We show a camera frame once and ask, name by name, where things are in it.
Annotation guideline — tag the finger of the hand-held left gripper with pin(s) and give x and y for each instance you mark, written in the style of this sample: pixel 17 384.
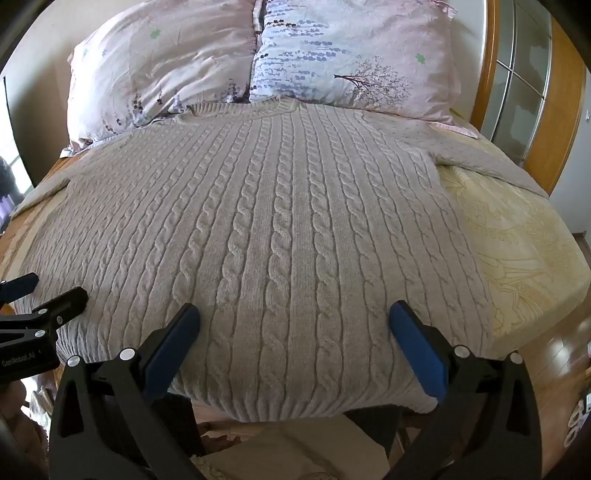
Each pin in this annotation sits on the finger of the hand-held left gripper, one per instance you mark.
pixel 18 286
pixel 64 304

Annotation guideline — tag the yellow patterned bed sheet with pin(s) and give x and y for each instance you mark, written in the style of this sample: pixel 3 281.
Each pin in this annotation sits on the yellow patterned bed sheet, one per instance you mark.
pixel 517 240

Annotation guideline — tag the pink floral pillow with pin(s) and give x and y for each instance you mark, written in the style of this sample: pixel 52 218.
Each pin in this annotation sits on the pink floral pillow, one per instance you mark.
pixel 161 60

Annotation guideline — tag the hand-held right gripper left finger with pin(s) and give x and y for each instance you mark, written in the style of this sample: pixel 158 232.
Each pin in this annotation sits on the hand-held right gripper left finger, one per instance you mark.
pixel 173 350

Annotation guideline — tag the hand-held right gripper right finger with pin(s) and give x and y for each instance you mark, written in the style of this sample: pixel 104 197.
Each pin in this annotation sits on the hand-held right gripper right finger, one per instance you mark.
pixel 415 346

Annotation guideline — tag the blue tree-print pillow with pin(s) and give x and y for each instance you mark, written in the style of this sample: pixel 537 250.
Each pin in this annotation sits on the blue tree-print pillow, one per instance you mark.
pixel 351 46

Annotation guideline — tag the wooden wall shelf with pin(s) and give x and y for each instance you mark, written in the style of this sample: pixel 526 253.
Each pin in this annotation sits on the wooden wall shelf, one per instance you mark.
pixel 521 78

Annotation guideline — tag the cream knit garment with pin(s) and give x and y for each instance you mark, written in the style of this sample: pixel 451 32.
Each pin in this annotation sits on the cream knit garment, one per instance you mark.
pixel 295 447

